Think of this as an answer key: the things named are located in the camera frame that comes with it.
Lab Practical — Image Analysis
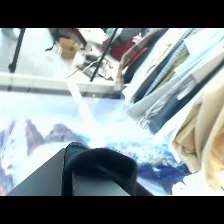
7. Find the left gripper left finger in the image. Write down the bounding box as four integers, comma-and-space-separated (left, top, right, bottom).
6, 148, 66, 197

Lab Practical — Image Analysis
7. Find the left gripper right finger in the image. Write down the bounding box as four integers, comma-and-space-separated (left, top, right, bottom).
71, 172, 132, 197

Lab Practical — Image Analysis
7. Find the heap of clothes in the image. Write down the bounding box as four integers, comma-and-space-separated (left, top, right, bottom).
114, 28, 224, 136

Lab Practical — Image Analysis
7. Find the beige garment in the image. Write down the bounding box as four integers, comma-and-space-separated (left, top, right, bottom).
170, 74, 224, 194

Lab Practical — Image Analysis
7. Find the black tripod leg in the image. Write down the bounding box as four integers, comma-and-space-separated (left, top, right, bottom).
89, 28, 120, 83
7, 28, 27, 74

